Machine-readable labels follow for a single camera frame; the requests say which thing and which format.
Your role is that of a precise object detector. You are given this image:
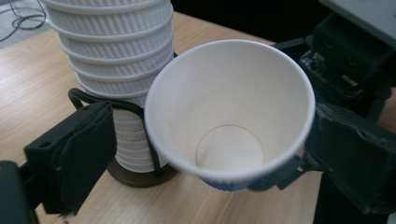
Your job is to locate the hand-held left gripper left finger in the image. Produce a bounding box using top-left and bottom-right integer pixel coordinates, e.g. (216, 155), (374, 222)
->
(23, 100), (118, 217)

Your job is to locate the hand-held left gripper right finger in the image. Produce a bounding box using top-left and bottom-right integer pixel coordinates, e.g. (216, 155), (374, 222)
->
(304, 102), (396, 217)

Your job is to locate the black wire cup holder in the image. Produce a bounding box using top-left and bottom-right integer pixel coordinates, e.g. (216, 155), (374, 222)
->
(67, 51), (180, 189)

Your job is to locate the stack of paper cups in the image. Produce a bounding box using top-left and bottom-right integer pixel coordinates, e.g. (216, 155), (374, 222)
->
(41, 0), (176, 174)

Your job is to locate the long black floor cable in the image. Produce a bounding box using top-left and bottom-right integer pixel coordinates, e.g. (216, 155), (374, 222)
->
(0, 0), (49, 43)

